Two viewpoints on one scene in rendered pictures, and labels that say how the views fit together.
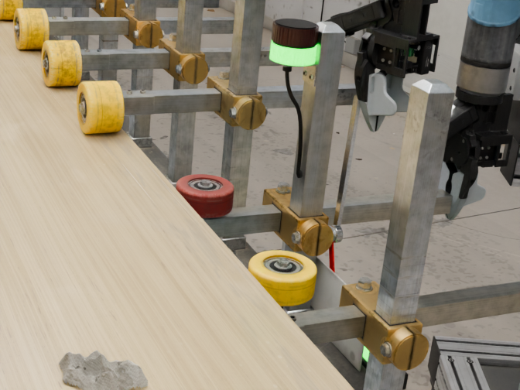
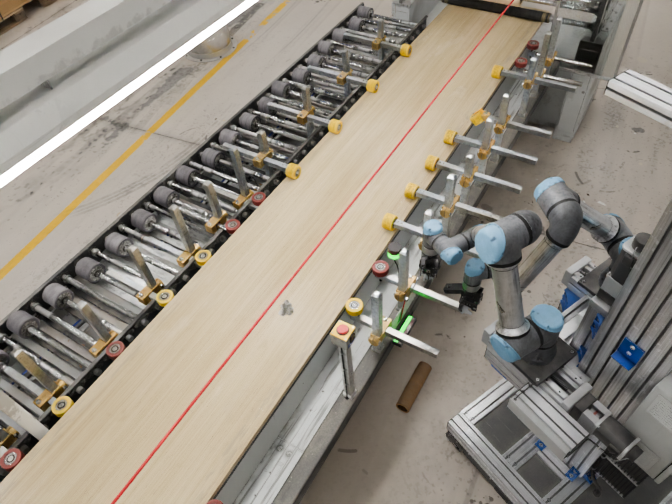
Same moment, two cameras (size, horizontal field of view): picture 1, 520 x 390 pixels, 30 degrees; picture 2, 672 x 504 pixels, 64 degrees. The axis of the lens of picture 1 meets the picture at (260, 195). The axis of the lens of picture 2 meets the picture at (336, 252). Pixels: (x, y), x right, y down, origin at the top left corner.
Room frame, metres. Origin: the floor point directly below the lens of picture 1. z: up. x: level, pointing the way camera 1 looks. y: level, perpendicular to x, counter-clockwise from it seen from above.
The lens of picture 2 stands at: (0.31, -1.25, 2.92)
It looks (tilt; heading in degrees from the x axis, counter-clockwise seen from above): 49 degrees down; 62
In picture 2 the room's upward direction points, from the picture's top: 6 degrees counter-clockwise
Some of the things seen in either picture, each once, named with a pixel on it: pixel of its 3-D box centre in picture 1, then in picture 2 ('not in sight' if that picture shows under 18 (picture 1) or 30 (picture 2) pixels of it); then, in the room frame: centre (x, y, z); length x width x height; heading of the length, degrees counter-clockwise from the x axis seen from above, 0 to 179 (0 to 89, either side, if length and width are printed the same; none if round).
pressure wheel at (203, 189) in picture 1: (202, 219); (380, 273); (1.24, 0.08, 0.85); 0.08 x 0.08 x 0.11
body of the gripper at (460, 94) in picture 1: (477, 128); (471, 295); (1.44, -0.32, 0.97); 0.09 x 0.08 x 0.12; 116
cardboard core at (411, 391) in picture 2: not in sight; (414, 386); (1.28, -0.18, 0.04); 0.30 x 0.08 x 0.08; 26
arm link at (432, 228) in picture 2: not in sight; (432, 234); (1.33, -0.16, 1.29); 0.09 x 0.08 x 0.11; 86
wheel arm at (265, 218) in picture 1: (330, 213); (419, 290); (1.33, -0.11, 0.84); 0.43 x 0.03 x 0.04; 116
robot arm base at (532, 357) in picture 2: not in sight; (537, 341); (1.43, -0.69, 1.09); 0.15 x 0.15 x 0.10
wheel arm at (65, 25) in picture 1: (150, 25); (474, 175); (1.98, 0.26, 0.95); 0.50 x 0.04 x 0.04; 116
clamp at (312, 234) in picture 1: (295, 220); (404, 287); (1.28, -0.05, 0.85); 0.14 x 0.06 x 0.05; 26
